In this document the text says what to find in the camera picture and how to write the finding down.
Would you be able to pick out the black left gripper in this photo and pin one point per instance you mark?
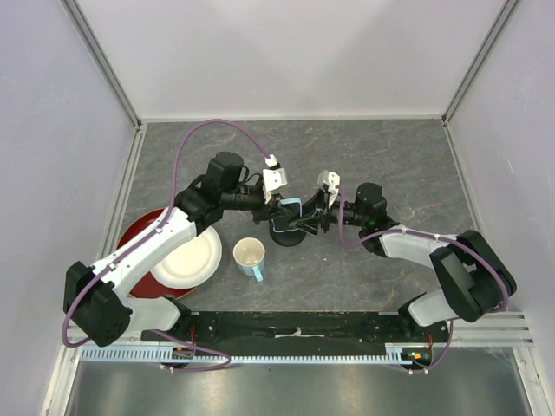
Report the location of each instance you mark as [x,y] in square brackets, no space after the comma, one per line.
[268,211]

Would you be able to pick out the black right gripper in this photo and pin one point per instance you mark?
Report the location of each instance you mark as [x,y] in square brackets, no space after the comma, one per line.
[318,204]

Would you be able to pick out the phone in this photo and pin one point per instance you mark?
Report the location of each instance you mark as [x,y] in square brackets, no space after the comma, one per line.
[288,209]

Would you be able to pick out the black phone stand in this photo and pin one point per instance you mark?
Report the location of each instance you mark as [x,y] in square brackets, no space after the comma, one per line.
[287,238]

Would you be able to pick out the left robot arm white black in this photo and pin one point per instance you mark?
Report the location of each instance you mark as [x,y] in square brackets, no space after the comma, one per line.
[96,297]

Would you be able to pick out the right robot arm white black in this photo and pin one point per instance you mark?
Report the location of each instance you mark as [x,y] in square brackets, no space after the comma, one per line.
[473,280]

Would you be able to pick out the light blue mug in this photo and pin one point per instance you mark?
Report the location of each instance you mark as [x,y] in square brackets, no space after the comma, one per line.
[249,255]

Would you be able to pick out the white paper plate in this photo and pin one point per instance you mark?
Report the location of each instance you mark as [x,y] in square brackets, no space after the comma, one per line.
[192,263]

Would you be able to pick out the red round plate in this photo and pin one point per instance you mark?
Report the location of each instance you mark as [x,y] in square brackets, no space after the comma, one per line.
[148,287]

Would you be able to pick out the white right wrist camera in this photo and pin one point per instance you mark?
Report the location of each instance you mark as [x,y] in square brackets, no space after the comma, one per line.
[329,182]

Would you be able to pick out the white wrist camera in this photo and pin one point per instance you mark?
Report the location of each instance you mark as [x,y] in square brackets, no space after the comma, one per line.
[274,176]
[329,182]

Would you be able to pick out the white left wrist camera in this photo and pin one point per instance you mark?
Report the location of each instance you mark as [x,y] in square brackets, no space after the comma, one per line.
[274,176]

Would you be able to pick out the light blue cable duct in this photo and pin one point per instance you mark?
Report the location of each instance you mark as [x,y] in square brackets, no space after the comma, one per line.
[167,354]

